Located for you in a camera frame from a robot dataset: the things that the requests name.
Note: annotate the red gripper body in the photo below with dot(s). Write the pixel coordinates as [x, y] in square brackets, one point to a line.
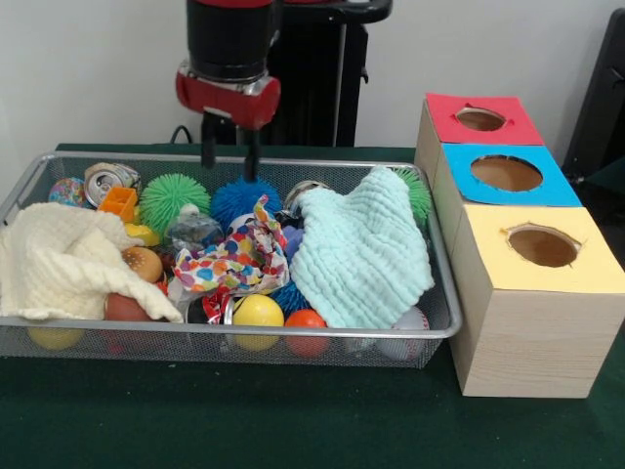
[229, 102]

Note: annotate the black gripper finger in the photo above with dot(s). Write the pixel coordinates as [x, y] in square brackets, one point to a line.
[252, 156]
[209, 144]

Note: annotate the mint waffle cloth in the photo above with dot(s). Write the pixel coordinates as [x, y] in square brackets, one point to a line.
[361, 254]

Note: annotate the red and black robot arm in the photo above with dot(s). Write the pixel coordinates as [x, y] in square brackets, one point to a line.
[224, 34]

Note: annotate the silver mesh bin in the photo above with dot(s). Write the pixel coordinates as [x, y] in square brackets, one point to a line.
[317, 166]

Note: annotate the wooden box with three holes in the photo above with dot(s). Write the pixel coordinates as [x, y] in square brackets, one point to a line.
[527, 342]

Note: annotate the blue spiky ball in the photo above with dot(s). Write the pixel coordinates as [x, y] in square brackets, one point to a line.
[239, 205]

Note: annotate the plain green spiky ball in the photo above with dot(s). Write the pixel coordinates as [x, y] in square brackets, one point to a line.
[171, 198]

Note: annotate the colourful polka dot cloth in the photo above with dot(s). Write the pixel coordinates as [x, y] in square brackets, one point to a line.
[234, 259]

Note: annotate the crushed silver can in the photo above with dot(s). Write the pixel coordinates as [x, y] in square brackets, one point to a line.
[105, 183]

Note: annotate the toy burger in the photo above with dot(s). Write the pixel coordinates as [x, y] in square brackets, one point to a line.
[144, 264]

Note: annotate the yellow smooth ball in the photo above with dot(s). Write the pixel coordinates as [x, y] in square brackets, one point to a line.
[258, 312]

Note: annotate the orange smooth ball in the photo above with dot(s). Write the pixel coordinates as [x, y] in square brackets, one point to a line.
[305, 322]

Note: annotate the cream waffle cloth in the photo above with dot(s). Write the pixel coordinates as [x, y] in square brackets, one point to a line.
[63, 259]

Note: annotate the white baseball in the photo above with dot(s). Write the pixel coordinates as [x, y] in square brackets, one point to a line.
[412, 325]

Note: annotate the dark green tablecloth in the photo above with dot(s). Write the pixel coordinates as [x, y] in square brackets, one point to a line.
[244, 415]

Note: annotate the black side stand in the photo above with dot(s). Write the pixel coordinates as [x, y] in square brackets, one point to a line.
[600, 98]

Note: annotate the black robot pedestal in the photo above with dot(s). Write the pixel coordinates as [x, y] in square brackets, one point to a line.
[312, 73]

